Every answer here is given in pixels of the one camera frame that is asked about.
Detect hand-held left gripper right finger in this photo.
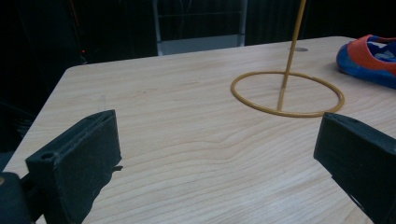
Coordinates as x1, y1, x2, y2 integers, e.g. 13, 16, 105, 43
313, 112, 396, 224

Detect blue and orange shoe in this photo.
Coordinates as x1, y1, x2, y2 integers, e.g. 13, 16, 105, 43
335, 34, 396, 91

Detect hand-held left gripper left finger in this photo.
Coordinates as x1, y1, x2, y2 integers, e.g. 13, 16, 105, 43
25, 109, 123, 224

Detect grey metal chair frame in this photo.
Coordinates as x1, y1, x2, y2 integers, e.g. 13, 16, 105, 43
151, 0, 249, 57

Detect yellow metal ring stand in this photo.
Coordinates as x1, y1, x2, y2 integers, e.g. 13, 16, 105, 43
230, 0, 346, 119

